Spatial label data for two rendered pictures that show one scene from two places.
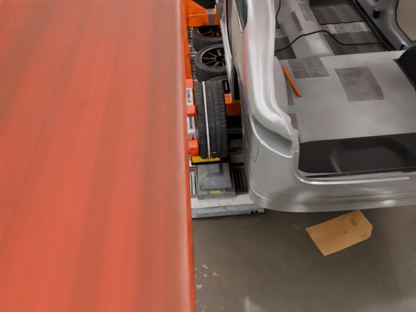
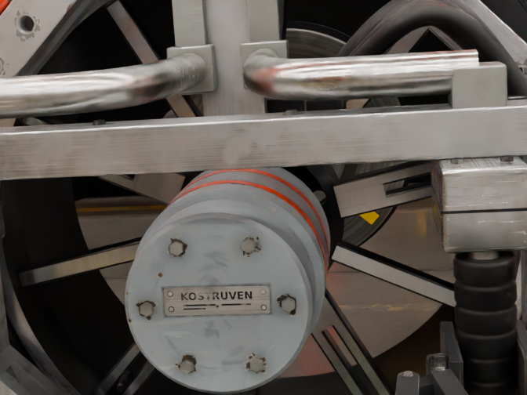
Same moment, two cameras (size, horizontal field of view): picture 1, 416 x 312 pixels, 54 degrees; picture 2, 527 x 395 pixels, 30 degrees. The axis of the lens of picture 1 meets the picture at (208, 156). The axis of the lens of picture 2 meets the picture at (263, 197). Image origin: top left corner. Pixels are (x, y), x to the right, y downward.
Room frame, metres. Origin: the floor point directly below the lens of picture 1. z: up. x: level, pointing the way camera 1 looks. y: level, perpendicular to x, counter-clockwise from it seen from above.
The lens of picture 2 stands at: (2.59, 0.92, 1.05)
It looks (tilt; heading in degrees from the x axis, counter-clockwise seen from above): 11 degrees down; 277
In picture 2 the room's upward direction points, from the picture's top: 4 degrees counter-clockwise
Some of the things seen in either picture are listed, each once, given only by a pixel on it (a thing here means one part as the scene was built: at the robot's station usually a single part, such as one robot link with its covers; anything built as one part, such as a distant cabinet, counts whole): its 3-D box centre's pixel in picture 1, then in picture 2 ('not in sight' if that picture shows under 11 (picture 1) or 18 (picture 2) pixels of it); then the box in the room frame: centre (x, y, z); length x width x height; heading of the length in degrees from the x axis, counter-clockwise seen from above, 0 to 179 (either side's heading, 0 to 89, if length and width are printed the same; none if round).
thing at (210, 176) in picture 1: (213, 163); not in sight; (2.71, -0.05, 0.32); 0.40 x 0.30 x 0.28; 1
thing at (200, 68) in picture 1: (221, 65); not in sight; (4.30, -0.24, 0.39); 0.66 x 0.66 x 0.24
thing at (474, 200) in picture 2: not in sight; (477, 192); (2.54, 0.32, 0.93); 0.09 x 0.05 x 0.05; 91
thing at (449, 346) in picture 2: not in sight; (451, 364); (2.56, 0.36, 0.83); 0.07 x 0.01 x 0.03; 91
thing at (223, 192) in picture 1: (214, 176); not in sight; (2.72, -0.05, 0.13); 0.50 x 0.36 x 0.10; 1
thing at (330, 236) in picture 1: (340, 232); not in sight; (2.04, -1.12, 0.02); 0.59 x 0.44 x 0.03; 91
